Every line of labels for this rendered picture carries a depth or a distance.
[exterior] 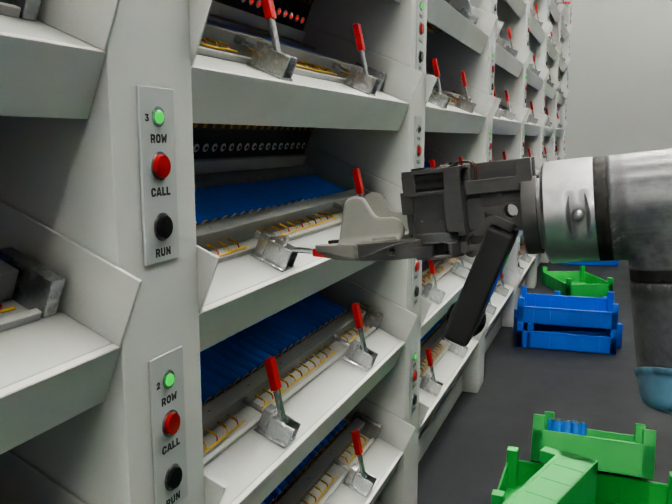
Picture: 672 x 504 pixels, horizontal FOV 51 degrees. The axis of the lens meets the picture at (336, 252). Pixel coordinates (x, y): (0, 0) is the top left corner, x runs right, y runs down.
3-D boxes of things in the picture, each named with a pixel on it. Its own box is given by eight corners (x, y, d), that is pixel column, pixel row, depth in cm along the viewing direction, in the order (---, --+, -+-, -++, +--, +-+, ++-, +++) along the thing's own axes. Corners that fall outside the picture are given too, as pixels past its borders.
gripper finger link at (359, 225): (310, 200, 68) (403, 190, 66) (318, 260, 69) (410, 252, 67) (301, 202, 65) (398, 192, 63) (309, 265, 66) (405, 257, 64)
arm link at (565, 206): (601, 251, 65) (599, 270, 56) (546, 255, 67) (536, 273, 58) (593, 155, 64) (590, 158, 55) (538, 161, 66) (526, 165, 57)
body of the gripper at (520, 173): (414, 169, 69) (540, 155, 65) (423, 255, 70) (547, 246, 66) (392, 173, 62) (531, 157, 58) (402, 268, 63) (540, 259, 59)
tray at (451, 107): (479, 133, 173) (502, 80, 169) (414, 131, 118) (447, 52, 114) (406, 103, 179) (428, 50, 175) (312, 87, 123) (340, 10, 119)
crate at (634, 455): (542, 448, 151) (544, 410, 152) (643, 464, 144) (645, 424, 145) (529, 459, 123) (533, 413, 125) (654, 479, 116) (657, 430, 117)
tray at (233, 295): (397, 251, 112) (420, 197, 109) (182, 361, 57) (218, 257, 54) (292, 199, 118) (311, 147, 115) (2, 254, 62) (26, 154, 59)
